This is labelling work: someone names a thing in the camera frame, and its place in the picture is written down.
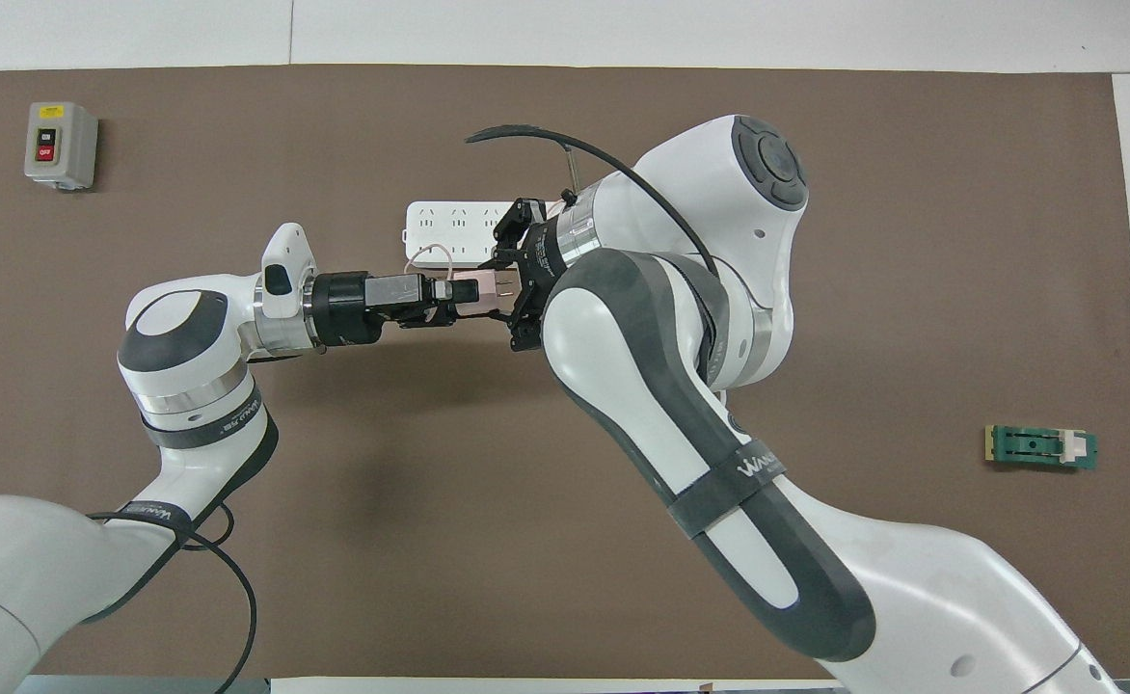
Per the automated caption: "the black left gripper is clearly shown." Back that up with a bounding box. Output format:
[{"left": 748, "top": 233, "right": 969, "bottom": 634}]
[{"left": 307, "top": 273, "right": 465, "bottom": 346}]

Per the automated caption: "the grey on-off switch box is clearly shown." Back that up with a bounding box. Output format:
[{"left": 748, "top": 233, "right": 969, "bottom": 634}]
[{"left": 24, "top": 101, "right": 99, "bottom": 191}]

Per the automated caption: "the brown table mat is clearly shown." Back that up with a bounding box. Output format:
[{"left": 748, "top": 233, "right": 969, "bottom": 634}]
[{"left": 0, "top": 65, "right": 1130, "bottom": 681}]

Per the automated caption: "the pink charger plug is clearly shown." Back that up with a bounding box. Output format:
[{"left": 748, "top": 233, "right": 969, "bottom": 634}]
[{"left": 451, "top": 271, "right": 518, "bottom": 318}]

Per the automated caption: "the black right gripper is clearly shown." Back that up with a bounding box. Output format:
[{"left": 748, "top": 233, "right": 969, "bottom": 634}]
[{"left": 491, "top": 198, "right": 566, "bottom": 353}]

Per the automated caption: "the green knife switch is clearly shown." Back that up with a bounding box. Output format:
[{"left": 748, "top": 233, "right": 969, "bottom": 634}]
[{"left": 984, "top": 424, "right": 1099, "bottom": 473}]

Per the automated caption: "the white power strip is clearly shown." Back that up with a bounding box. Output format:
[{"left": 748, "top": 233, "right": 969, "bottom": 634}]
[{"left": 402, "top": 200, "right": 564, "bottom": 270}]

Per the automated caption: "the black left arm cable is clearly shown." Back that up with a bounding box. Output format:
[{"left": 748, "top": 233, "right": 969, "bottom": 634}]
[{"left": 88, "top": 501, "right": 257, "bottom": 694}]

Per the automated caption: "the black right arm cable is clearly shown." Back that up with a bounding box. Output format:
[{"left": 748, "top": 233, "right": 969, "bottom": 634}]
[{"left": 465, "top": 123, "right": 720, "bottom": 280}]

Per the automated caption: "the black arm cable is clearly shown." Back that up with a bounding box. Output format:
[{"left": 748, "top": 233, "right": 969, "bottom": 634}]
[
  {"left": 465, "top": 123, "right": 720, "bottom": 280},
  {"left": 88, "top": 501, "right": 257, "bottom": 694}
]

